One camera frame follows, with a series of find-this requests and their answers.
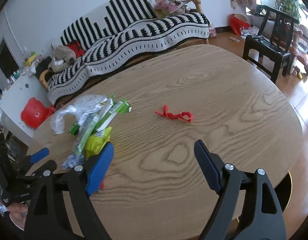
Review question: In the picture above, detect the yellow green snack bag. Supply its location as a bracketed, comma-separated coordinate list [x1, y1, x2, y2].
[84, 126, 112, 160]

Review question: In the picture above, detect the white cabinet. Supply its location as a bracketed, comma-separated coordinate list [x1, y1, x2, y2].
[0, 75, 51, 146]

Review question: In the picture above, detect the black wooden chair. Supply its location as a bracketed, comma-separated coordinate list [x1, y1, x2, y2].
[243, 5, 300, 83]

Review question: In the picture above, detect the pink floral pillow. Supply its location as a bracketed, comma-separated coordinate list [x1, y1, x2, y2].
[152, 0, 189, 19]

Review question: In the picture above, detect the pink toy ride-on car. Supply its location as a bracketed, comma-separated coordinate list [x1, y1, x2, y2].
[289, 24, 308, 75]

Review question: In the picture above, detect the green potted plant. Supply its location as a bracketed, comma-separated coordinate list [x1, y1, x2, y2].
[275, 0, 305, 21]

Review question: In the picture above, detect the red cushion on sofa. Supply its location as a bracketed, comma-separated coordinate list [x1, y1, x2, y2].
[66, 40, 85, 58]

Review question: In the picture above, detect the torn green white carton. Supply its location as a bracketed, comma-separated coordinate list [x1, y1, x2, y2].
[73, 97, 132, 157]

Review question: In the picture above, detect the printed wrapper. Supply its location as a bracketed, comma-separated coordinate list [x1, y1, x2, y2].
[62, 154, 85, 170]

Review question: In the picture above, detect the brown plush toy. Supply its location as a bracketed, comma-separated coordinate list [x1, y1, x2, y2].
[48, 46, 76, 73]

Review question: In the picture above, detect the yellow item on cabinet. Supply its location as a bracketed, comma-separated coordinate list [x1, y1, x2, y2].
[24, 51, 37, 67]

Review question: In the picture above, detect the person's left hand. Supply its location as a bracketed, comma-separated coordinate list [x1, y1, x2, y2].
[7, 203, 28, 230]

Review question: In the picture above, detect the clear plastic bag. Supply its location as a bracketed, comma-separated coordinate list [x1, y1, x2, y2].
[50, 94, 108, 134]

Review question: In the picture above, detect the black white striped sofa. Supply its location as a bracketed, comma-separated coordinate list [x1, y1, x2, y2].
[47, 0, 210, 105]

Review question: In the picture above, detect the red bag on floor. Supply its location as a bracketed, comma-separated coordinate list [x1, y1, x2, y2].
[229, 14, 250, 35]

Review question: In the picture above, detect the red bear plastic stool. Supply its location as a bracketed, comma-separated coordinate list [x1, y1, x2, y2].
[21, 98, 56, 129]

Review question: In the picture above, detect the red ribbon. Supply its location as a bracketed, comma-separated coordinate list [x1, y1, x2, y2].
[155, 105, 194, 122]

